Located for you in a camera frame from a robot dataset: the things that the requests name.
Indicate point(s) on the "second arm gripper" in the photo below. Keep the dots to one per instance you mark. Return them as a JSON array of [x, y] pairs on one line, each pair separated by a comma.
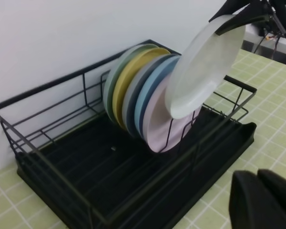
[[272, 14]]

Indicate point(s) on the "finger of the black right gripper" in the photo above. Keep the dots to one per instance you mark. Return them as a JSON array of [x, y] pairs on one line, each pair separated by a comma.
[[275, 184]]

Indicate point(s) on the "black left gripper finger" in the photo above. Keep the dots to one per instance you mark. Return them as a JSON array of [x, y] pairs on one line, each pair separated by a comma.
[[251, 204]]

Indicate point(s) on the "white round plate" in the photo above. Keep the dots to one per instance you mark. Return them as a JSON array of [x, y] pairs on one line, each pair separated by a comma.
[[202, 67]]

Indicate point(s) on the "pink plate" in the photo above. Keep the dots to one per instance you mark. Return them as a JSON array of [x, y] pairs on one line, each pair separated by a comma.
[[160, 131]]

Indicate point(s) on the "green plate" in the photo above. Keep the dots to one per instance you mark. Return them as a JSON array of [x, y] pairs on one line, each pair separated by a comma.
[[114, 74]]

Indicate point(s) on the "yellow plate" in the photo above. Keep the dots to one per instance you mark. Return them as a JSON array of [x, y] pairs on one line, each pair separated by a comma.
[[126, 77]]

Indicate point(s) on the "blue plate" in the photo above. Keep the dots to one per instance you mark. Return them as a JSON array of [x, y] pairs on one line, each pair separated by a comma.
[[156, 76]]

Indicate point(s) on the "grey plate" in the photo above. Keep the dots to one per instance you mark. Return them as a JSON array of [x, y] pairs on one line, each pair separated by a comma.
[[134, 89]]

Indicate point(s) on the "black wire dish rack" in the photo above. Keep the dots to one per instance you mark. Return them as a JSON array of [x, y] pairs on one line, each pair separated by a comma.
[[94, 175]]

